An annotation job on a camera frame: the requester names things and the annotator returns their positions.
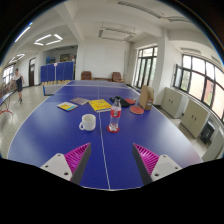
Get dark-framed wide window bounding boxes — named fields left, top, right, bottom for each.
left=173, top=54, right=224, bottom=121

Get dark-framed tall window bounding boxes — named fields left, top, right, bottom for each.
left=133, top=45, right=159, bottom=89

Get small red table tennis paddle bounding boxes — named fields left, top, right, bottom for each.
left=123, top=97, right=137, bottom=106

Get person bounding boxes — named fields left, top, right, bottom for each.
left=11, top=68, right=25, bottom=104

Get white ceramic mug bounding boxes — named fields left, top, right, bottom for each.
left=78, top=113, right=97, bottom=132

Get black table tennis paddle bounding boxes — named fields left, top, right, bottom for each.
left=109, top=96, right=131, bottom=108

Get large red table tennis paddle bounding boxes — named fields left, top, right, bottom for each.
left=129, top=105, right=145, bottom=115

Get ceiling air conditioner unit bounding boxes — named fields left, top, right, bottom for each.
left=97, top=27, right=138, bottom=42

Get brown armchair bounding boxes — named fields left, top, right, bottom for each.
left=111, top=71, right=124, bottom=83
left=80, top=70, right=93, bottom=81

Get grey patterned book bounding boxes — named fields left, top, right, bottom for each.
left=69, top=97, right=90, bottom=106

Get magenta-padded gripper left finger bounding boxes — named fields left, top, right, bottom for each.
left=40, top=142, right=92, bottom=185

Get white two-door cabinet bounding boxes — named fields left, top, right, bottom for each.
left=179, top=99, right=210, bottom=138
left=160, top=87, right=184, bottom=118

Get yellow and blue booklet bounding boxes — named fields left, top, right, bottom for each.
left=56, top=101, right=79, bottom=112

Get dark wooden door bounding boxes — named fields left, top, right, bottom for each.
left=28, top=57, right=36, bottom=87

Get blue-framed table tennis net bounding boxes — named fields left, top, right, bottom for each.
left=42, top=83, right=68, bottom=96

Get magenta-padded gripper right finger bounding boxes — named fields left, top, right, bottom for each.
left=131, top=142, right=183, bottom=186

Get clear red-labelled plastic bottle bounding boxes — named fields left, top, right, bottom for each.
left=108, top=96, right=123, bottom=132

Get brown cardboard box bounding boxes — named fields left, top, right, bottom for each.
left=138, top=84, right=155, bottom=111

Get white ceiling light strips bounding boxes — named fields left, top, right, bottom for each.
left=8, top=22, right=64, bottom=64

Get blue red-legged table tennis table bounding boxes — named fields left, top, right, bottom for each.
left=0, top=89, right=16, bottom=116

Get yellow book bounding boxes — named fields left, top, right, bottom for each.
left=88, top=98, right=113, bottom=113

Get blue partition boards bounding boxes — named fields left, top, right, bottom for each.
left=40, top=60, right=75, bottom=84

